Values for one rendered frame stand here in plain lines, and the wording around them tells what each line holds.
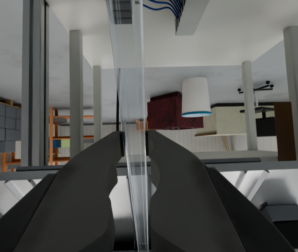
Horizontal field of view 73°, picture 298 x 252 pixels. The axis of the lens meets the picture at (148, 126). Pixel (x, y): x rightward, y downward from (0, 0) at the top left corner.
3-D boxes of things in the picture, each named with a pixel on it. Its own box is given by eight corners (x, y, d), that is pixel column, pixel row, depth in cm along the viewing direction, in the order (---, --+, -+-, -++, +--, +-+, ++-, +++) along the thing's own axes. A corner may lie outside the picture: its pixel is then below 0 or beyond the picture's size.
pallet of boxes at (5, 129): (-50, 94, 355) (-52, 155, 347) (-7, 93, 361) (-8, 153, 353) (-7, 105, 462) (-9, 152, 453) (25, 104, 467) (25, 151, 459)
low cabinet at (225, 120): (255, 111, 730) (257, 134, 724) (193, 112, 712) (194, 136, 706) (294, 101, 553) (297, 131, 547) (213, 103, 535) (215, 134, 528)
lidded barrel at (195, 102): (213, 75, 303) (216, 112, 298) (204, 84, 348) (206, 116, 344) (182, 76, 301) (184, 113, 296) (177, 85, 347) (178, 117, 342)
